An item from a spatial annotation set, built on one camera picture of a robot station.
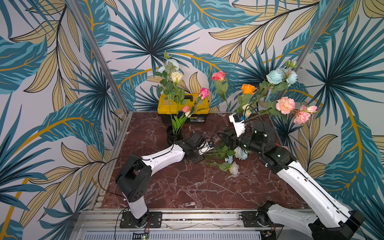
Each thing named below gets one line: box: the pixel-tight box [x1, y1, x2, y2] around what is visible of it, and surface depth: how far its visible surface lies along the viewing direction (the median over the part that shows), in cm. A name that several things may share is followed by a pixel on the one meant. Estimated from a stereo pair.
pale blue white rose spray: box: [155, 50, 180, 103], surface depth 82 cm
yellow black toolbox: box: [157, 93, 210, 124], surface depth 87 cm
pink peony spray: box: [276, 96, 318, 125], surface depth 61 cm
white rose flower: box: [202, 161, 241, 177], surface depth 90 cm
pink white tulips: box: [171, 105, 195, 135], surface depth 87 cm
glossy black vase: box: [167, 125, 184, 145], surface depth 92 cm
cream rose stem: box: [170, 71, 188, 126], surface depth 85 cm
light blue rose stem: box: [204, 143, 236, 158], surface depth 94 cm
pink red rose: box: [211, 70, 229, 100], surface depth 83 cm
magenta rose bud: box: [190, 87, 210, 114], surface depth 73 cm
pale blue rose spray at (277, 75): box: [266, 60, 298, 87], surface depth 70 cm
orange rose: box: [236, 83, 256, 113], surface depth 83 cm
